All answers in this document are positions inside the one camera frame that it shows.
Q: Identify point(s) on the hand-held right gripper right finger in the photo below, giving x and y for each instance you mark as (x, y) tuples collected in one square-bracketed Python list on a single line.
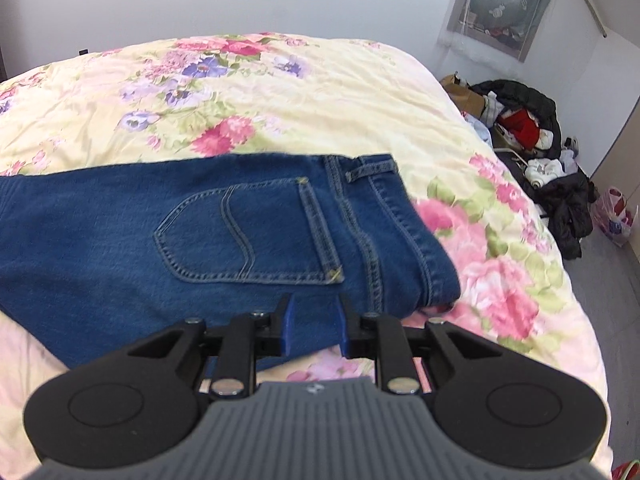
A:
[(341, 325)]

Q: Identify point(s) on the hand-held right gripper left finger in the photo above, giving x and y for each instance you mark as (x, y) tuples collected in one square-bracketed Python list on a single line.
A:
[(287, 325)]

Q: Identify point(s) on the blue denim pants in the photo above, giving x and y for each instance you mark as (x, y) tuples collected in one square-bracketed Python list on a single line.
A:
[(200, 220)]

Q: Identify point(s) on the floral bed cover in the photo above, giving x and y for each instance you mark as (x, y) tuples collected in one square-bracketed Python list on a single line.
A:
[(310, 100)]

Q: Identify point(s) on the light blue cloth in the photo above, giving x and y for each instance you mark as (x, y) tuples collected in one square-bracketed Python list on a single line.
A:
[(479, 127)]

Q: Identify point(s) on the black coat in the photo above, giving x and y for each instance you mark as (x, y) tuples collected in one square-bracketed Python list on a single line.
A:
[(570, 210)]

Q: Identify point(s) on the white cloth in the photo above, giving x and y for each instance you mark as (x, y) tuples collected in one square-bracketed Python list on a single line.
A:
[(545, 170)]

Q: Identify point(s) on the brown paper bag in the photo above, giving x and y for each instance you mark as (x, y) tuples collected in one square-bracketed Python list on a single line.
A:
[(462, 92)]

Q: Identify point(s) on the red cloth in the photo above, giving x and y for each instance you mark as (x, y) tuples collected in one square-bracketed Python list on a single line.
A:
[(520, 127)]

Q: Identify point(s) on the pink plastic bag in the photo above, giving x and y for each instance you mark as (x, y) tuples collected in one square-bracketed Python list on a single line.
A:
[(615, 215)]

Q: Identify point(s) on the beige wardrobe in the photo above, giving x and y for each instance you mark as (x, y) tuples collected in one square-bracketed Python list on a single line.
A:
[(620, 150)]

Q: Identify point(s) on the grey window curtain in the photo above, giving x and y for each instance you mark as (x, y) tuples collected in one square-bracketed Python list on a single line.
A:
[(500, 0)]

